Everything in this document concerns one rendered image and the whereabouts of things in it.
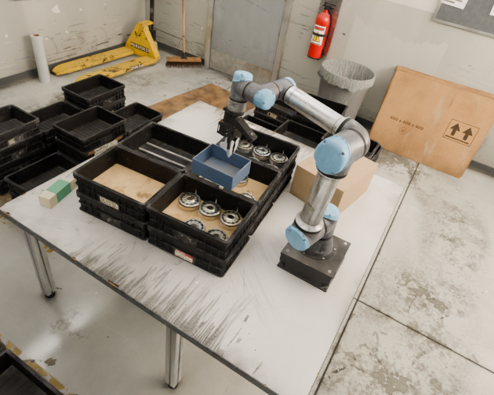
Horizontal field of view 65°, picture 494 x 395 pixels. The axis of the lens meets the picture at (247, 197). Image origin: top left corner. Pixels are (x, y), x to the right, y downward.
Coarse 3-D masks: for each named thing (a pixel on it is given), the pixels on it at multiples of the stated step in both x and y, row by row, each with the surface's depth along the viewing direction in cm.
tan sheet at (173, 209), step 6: (174, 204) 182; (168, 210) 178; (174, 210) 178; (180, 210) 179; (222, 210) 183; (174, 216) 175; (180, 216) 176; (186, 216) 176; (192, 216) 177; (198, 216) 177; (204, 222) 175; (210, 222) 176; (216, 222) 176; (210, 228) 173; (216, 228) 173; (222, 228) 174; (228, 234) 171
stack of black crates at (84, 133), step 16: (80, 112) 277; (96, 112) 289; (112, 112) 283; (64, 128) 270; (80, 128) 280; (96, 128) 283; (112, 128) 270; (64, 144) 264; (80, 144) 256; (96, 144) 265; (80, 160) 266
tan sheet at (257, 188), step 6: (252, 180) 204; (246, 186) 200; (252, 186) 201; (258, 186) 201; (264, 186) 202; (240, 192) 195; (246, 192) 196; (252, 192) 197; (258, 192) 197; (258, 198) 194
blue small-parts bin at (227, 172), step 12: (204, 156) 168; (216, 156) 173; (240, 156) 166; (192, 168) 163; (204, 168) 159; (216, 168) 168; (228, 168) 169; (240, 168) 169; (216, 180) 159; (228, 180) 156; (240, 180) 163
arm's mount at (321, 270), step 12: (336, 240) 182; (288, 252) 172; (300, 252) 173; (336, 252) 175; (288, 264) 174; (300, 264) 170; (312, 264) 168; (324, 264) 169; (336, 264) 170; (300, 276) 174; (312, 276) 170; (324, 276) 166; (324, 288) 171
